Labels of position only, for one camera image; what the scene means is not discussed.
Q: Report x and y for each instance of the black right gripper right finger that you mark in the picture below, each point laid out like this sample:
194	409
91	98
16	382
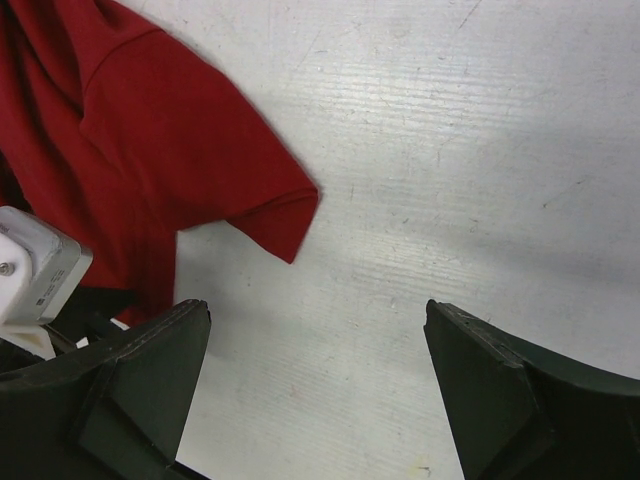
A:
520	411

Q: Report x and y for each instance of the red t-shirt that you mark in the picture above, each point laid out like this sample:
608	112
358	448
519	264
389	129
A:
120	136

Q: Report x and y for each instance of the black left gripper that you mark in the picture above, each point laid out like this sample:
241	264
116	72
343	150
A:
90	314

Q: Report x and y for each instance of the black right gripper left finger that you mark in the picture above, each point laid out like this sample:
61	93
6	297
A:
115	409

